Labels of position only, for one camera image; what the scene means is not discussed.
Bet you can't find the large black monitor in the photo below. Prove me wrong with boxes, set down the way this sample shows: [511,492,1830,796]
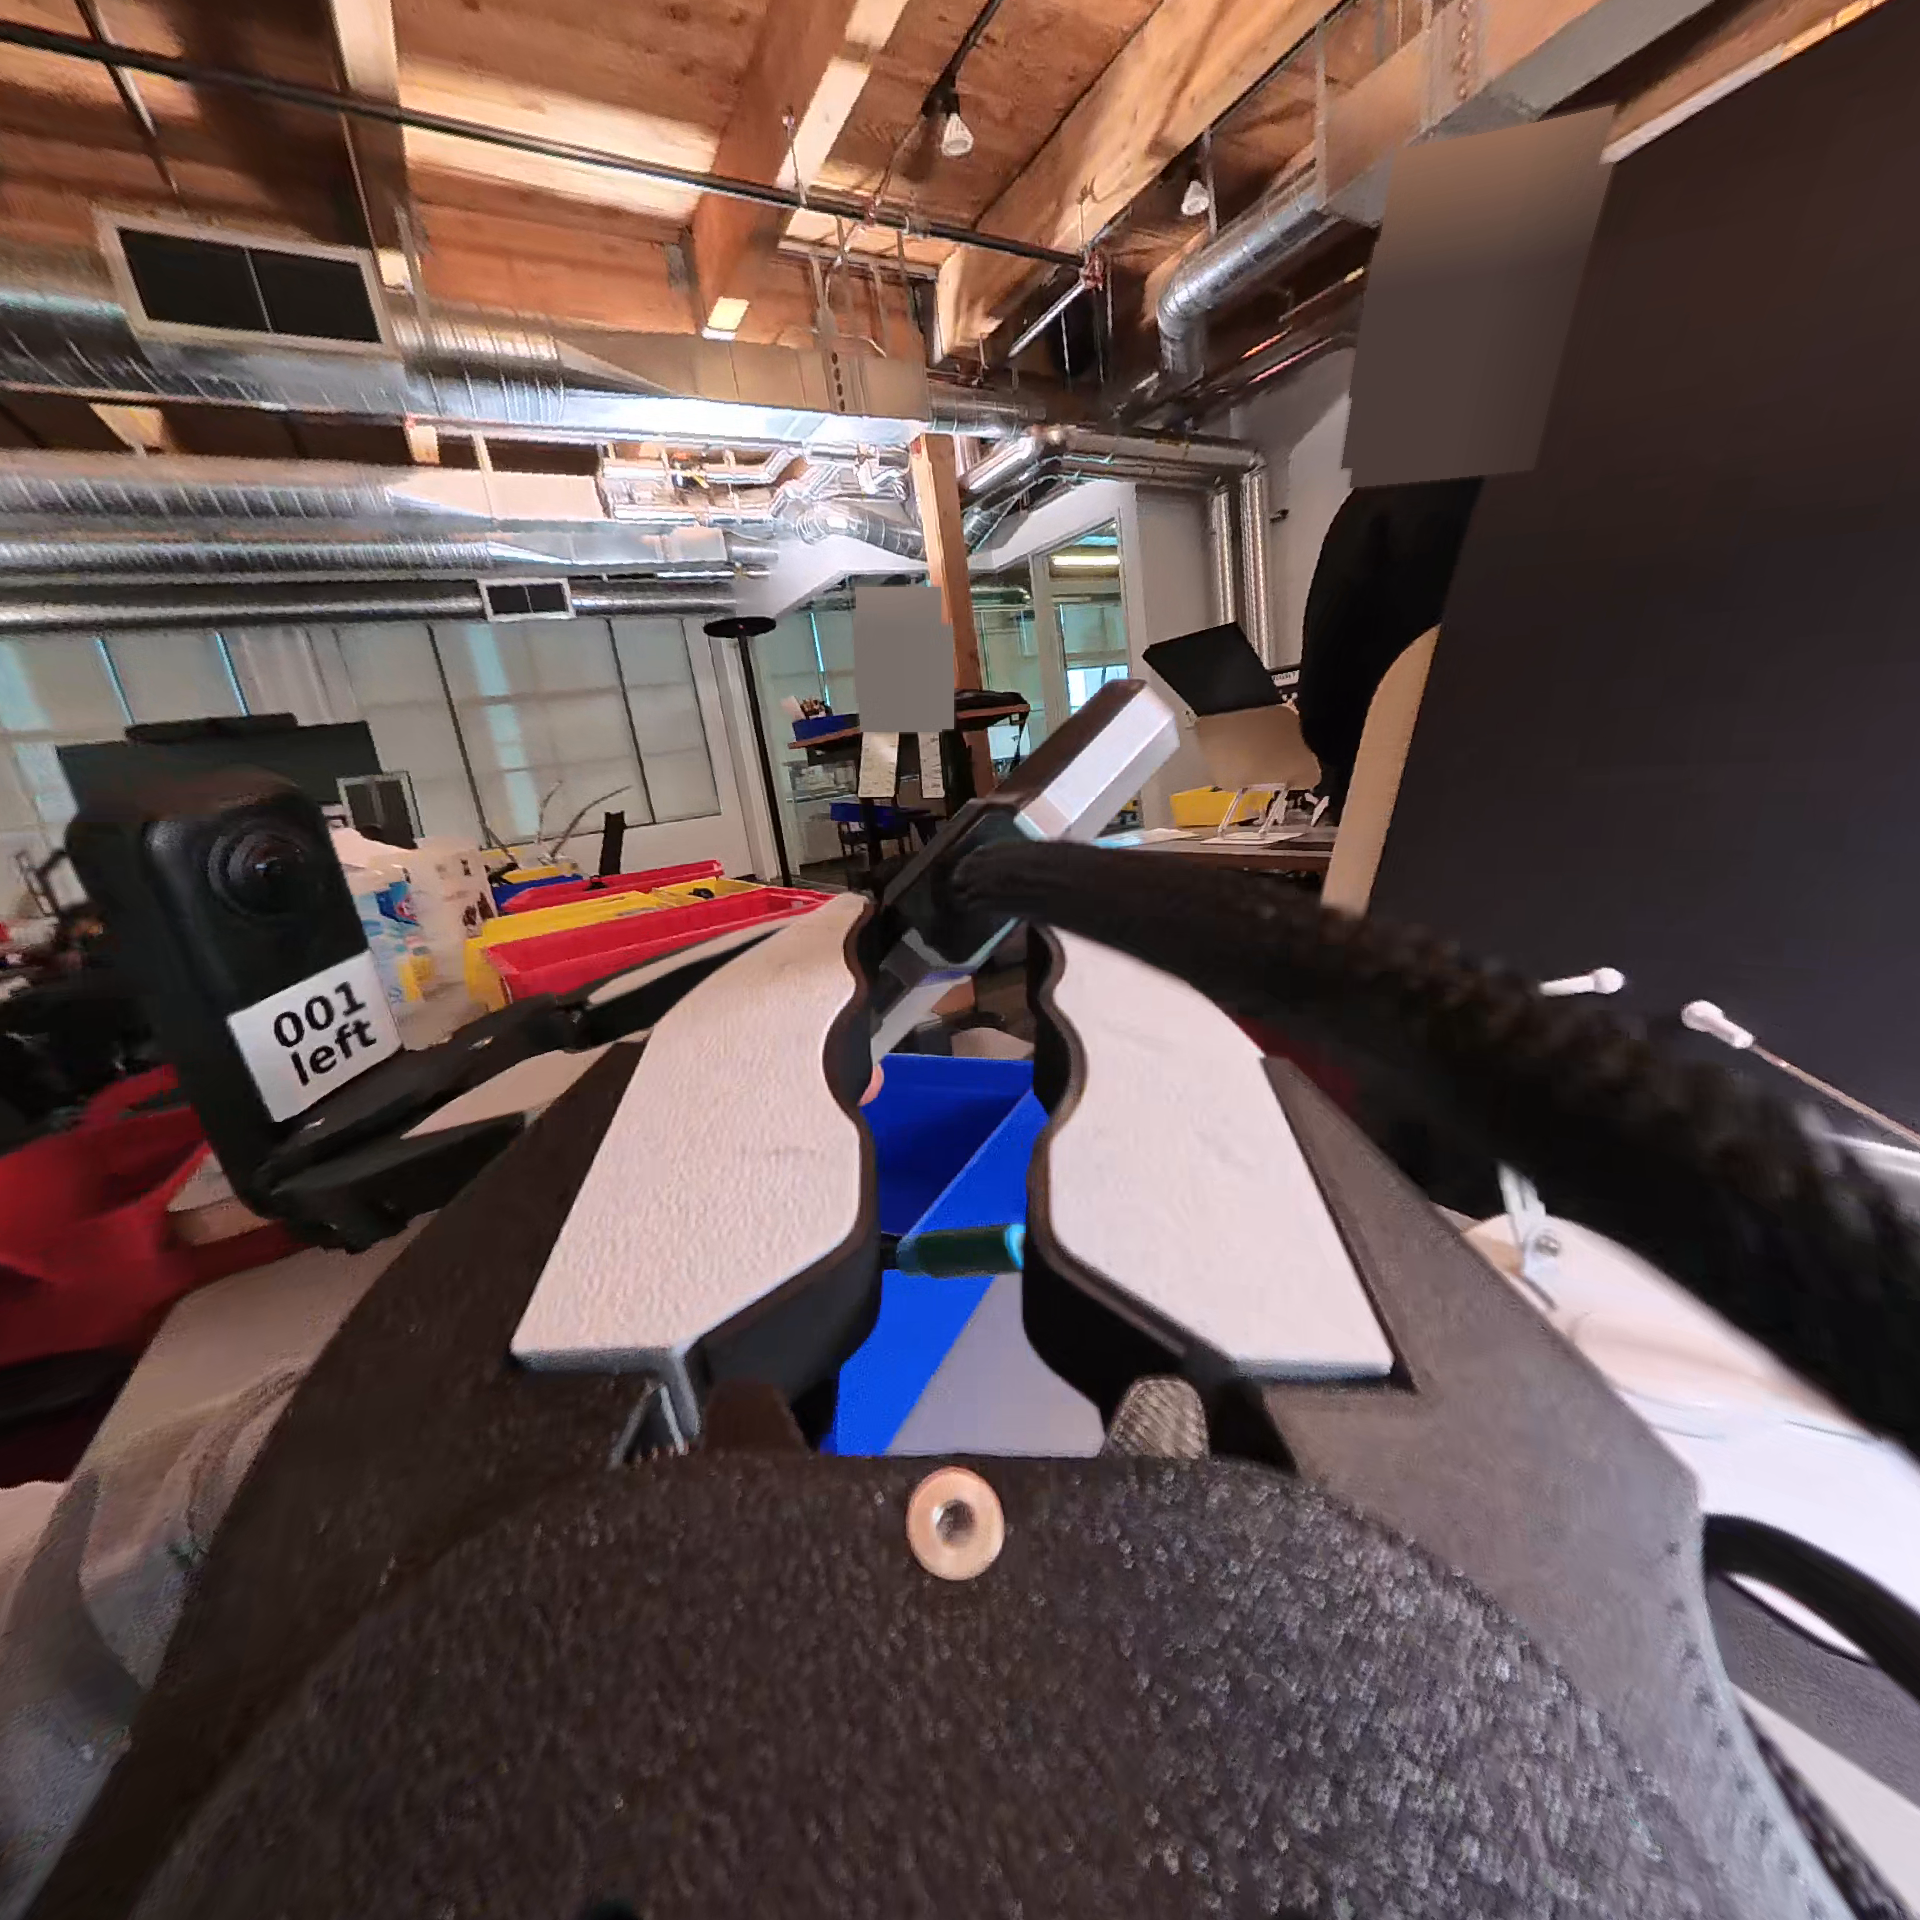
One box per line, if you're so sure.
[57,719,379,841]

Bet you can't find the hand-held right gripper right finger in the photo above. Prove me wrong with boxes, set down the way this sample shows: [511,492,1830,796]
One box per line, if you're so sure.
[1025,920,1399,1404]

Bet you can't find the black hdmi switch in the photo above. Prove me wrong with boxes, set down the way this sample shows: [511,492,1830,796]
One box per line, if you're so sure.
[873,679,1192,1057]

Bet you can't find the black board with wooden edge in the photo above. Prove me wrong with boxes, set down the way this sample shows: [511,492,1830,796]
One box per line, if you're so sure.
[1320,0,1920,1150]

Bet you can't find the blue storage bin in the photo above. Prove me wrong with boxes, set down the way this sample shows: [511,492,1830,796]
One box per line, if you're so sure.
[816,1049,1051,1460]

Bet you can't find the red tote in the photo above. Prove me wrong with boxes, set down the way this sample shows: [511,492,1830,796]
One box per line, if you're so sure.
[0,1064,298,1368]

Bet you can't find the wooden post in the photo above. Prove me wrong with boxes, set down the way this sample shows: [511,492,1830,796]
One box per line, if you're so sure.
[910,435,995,800]

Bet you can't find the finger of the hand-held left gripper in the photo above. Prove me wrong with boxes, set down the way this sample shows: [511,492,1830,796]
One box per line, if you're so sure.
[586,915,830,1040]

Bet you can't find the wipes canister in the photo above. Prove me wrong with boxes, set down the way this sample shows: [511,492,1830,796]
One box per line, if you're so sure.
[352,855,433,1009]

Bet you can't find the black braided cable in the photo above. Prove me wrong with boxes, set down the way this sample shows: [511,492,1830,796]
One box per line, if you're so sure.
[952,839,1920,1920]

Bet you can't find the black tilted panel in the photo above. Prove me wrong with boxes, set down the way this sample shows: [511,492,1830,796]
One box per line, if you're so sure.
[1144,622,1288,725]

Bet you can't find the white metal stand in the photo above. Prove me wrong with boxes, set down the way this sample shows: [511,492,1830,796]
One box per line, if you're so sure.
[1463,1140,1920,1517]

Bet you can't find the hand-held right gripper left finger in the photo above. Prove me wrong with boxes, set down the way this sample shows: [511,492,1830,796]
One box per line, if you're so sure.
[511,895,883,1404]

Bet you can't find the wooden table with bins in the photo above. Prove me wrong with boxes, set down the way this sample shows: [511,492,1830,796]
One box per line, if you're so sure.
[163,982,520,1249]

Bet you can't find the white paper sheets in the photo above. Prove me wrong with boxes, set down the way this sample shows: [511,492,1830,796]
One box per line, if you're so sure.
[857,726,952,807]

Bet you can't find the person's left forearm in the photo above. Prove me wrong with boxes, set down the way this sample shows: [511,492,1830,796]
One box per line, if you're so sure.
[0,1358,326,1893]

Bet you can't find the large silver ventilation duct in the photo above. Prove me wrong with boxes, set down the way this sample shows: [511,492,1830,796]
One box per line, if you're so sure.
[0,292,1041,440]

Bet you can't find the wooden table with black legs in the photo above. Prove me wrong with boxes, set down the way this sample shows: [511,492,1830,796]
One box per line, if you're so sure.
[1107,822,1341,883]

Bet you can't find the red ribbed bin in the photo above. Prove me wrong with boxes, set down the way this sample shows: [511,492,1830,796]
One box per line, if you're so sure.
[481,860,838,1008]

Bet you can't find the black floor lamp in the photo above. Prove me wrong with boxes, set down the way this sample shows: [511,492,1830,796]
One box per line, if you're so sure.
[704,614,800,887]

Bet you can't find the green plug hdmi cable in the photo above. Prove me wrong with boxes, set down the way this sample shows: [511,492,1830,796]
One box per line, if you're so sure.
[896,1222,1031,1280]

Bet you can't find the black lectern stand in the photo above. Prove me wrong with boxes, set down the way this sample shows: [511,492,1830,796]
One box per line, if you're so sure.
[938,687,1041,812]

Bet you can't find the slim silver ventilation duct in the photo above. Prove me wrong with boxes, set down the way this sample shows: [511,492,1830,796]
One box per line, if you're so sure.
[0,576,741,636]

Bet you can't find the beige cardboard stand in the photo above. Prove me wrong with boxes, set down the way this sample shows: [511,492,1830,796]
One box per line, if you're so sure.
[1192,703,1327,800]

